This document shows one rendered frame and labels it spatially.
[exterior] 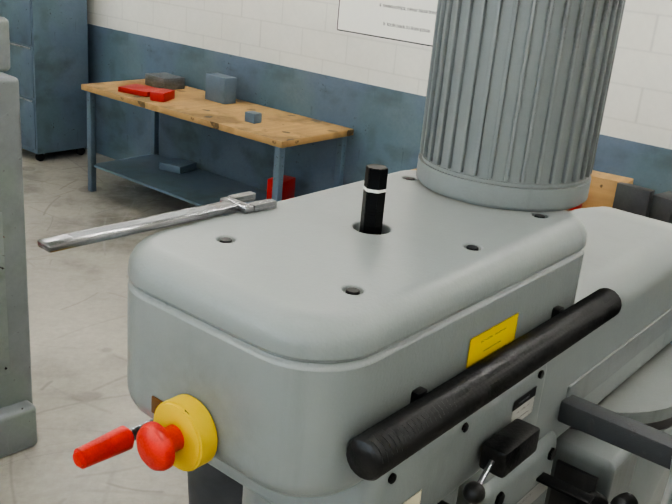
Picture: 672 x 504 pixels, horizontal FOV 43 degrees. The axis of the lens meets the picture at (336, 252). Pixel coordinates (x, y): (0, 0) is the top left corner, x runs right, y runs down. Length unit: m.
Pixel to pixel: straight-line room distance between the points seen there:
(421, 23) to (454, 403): 5.20
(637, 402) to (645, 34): 3.97
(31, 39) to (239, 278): 7.38
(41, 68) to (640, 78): 5.11
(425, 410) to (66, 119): 7.70
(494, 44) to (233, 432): 0.47
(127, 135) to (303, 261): 7.48
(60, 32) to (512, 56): 7.36
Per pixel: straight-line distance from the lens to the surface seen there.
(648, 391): 1.36
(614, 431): 1.09
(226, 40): 7.06
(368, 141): 6.14
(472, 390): 0.73
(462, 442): 0.86
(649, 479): 1.36
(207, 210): 0.81
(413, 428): 0.67
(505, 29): 0.90
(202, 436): 0.69
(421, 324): 0.69
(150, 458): 0.70
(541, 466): 1.10
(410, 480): 0.80
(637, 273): 1.26
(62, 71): 8.19
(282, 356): 0.63
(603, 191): 4.77
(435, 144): 0.96
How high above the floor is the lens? 2.15
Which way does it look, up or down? 20 degrees down
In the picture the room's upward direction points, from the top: 5 degrees clockwise
